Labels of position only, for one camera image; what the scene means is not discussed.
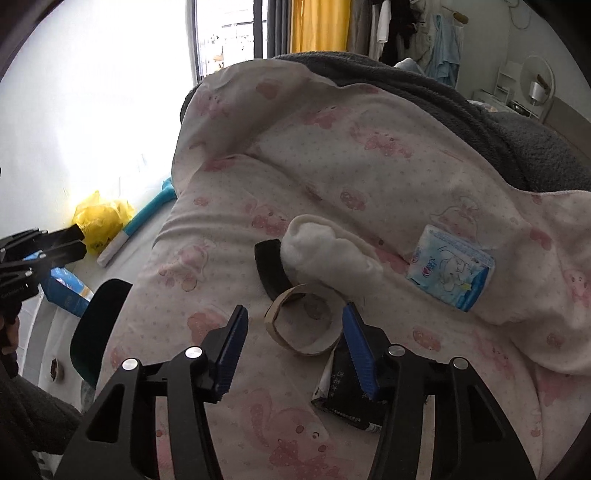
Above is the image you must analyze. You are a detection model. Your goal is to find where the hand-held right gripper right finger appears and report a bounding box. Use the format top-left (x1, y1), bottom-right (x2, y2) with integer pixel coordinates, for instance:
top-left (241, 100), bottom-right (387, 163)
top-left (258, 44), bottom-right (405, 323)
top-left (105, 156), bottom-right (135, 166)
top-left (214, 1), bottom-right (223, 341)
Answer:
top-left (341, 302), bottom-right (536, 480)

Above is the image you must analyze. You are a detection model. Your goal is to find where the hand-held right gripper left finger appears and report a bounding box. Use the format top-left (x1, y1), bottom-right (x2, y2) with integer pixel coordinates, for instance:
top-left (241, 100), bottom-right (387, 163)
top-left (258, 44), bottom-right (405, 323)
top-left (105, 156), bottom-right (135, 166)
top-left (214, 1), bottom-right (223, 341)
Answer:
top-left (53, 304), bottom-right (250, 480)

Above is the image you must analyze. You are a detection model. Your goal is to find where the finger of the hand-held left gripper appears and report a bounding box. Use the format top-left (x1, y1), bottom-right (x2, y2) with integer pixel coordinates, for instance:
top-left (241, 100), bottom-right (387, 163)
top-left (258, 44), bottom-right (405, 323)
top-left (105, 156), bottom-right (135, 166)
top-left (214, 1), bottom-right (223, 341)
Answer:
top-left (46, 224), bottom-right (86, 252)
top-left (30, 242), bottom-right (88, 280)

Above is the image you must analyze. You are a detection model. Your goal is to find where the small black box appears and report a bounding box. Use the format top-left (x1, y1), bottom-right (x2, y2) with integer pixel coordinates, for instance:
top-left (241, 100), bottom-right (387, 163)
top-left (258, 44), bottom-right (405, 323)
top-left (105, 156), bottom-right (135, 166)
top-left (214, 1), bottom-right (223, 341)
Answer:
top-left (311, 339), bottom-right (385, 435)

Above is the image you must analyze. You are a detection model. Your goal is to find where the cardboard tape core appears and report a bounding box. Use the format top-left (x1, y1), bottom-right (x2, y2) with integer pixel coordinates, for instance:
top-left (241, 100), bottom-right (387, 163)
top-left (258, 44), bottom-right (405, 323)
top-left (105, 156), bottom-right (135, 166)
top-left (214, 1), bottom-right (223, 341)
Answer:
top-left (264, 284), bottom-right (345, 356)

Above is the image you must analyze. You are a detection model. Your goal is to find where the dark plastic bin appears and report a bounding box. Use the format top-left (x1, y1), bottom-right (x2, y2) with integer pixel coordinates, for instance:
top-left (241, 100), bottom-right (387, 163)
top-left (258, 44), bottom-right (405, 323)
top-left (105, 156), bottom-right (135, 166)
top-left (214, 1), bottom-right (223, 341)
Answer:
top-left (70, 278), bottom-right (134, 393)

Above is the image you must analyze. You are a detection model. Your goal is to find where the blue white tissue pack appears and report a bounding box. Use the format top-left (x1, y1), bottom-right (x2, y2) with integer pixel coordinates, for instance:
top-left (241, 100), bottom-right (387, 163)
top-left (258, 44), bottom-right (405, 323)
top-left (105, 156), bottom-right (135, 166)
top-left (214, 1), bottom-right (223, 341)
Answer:
top-left (406, 224), bottom-right (495, 313)

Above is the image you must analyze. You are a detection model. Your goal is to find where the person's left forearm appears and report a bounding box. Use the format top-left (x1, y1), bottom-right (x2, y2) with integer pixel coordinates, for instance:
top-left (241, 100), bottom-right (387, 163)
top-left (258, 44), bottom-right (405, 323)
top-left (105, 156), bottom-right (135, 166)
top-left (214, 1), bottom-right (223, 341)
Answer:
top-left (0, 318), bottom-right (86, 480)

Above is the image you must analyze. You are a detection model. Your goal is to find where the blue packet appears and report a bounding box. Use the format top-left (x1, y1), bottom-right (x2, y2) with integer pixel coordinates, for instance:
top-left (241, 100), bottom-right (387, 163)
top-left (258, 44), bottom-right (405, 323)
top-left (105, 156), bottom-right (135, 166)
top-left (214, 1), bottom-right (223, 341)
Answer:
top-left (39, 267), bottom-right (93, 318)

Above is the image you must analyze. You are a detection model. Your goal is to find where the yellow plastic bag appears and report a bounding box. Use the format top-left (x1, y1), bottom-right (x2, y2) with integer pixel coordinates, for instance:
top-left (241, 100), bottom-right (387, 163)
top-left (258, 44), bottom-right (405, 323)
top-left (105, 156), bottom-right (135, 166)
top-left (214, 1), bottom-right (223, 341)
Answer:
top-left (73, 191), bottom-right (136, 257)

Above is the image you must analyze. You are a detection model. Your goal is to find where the blue plush dinosaur stick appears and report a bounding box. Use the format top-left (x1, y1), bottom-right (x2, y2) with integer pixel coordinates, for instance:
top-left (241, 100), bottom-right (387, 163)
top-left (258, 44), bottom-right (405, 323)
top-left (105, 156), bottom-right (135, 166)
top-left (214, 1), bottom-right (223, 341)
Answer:
top-left (97, 178), bottom-right (178, 267)

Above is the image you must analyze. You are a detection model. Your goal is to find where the black tape roll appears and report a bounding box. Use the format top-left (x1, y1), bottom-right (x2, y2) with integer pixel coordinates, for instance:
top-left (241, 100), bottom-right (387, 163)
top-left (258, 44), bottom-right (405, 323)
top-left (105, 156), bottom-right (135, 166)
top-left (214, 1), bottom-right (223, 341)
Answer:
top-left (255, 240), bottom-right (291, 301)

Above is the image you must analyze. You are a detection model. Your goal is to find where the white crumpled sock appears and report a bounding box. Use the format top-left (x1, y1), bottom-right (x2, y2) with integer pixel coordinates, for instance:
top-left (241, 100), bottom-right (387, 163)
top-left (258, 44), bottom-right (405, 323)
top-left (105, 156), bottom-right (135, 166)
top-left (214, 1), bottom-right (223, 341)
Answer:
top-left (281, 215), bottom-right (384, 303)

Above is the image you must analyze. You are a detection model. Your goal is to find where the pink printed blanket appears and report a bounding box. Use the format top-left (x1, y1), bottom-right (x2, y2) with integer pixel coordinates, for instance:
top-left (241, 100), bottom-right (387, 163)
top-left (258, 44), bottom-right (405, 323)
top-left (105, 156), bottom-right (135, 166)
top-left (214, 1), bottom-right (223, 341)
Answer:
top-left (99, 59), bottom-right (591, 480)

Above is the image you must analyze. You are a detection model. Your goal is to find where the glass balcony door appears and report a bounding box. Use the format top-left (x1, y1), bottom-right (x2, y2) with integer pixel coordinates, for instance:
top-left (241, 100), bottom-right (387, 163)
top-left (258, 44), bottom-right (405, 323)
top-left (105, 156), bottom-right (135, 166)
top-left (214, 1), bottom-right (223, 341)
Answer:
top-left (187, 0), bottom-right (269, 86)

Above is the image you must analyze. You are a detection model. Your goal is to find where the dark grey fleece blanket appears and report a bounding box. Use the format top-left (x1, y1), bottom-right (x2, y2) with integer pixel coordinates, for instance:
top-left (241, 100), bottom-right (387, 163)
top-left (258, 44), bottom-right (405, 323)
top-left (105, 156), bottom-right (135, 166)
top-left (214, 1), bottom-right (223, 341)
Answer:
top-left (180, 52), bottom-right (591, 192)

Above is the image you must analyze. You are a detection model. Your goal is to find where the white vanity table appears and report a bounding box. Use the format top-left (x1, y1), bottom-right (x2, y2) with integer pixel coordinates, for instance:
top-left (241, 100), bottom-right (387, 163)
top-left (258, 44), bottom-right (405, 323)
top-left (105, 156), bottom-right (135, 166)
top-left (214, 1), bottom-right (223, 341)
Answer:
top-left (466, 88), bottom-right (541, 116)

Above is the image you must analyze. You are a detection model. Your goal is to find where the grey curtain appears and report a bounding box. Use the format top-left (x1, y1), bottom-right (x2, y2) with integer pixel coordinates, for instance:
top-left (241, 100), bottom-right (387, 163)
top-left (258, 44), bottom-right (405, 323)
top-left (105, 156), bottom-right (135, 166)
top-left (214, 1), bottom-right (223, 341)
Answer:
top-left (265, 0), bottom-right (296, 58)
top-left (346, 0), bottom-right (371, 58)

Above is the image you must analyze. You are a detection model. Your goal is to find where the white desktop shelf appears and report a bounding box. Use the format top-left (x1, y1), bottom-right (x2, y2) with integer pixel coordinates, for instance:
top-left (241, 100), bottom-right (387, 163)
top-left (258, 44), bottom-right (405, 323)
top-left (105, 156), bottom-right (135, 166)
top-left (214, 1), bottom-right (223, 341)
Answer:
top-left (492, 60), bottom-right (522, 104)

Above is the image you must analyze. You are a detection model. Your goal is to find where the light blue hanging garment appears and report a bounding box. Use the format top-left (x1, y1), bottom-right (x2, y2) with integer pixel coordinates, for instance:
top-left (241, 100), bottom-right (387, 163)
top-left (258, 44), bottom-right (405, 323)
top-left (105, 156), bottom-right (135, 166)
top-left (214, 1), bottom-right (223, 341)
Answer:
top-left (425, 14), bottom-right (462, 88)

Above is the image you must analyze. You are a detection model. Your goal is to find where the beige padded headboard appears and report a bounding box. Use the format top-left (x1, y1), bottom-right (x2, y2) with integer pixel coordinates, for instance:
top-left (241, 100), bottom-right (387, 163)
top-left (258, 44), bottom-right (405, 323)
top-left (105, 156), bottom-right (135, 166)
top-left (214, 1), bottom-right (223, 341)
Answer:
top-left (542, 97), bottom-right (591, 153)

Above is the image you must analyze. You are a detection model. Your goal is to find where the cream hanging jacket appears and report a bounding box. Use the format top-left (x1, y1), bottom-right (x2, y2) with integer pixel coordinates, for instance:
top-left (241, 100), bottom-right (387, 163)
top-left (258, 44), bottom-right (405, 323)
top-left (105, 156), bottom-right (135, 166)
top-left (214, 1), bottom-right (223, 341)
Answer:
top-left (411, 0), bottom-right (444, 70)

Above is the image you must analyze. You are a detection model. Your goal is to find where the white hanging shirt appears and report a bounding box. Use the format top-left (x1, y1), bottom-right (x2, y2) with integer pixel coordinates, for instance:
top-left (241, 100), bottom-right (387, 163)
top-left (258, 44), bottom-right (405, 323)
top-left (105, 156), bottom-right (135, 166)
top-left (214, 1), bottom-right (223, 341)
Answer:
top-left (369, 0), bottom-right (393, 58)

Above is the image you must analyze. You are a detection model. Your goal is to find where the black hanging garment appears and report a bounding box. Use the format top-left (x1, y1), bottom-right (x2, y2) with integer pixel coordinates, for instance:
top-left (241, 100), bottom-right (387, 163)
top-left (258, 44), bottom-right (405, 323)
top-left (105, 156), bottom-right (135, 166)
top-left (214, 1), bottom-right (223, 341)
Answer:
top-left (383, 0), bottom-right (426, 65)

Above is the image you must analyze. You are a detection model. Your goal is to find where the yellow curtain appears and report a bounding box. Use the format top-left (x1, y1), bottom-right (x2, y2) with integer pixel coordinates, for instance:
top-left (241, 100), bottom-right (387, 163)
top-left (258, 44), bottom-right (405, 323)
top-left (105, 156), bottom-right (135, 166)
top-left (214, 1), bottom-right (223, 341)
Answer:
top-left (288, 0), bottom-right (354, 54)

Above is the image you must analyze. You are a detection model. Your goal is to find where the round mirror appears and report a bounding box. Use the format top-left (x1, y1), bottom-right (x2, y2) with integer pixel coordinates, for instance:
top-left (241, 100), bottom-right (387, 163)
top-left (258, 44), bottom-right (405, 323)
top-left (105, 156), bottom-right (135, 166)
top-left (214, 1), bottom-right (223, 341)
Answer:
top-left (519, 56), bottom-right (555, 118)

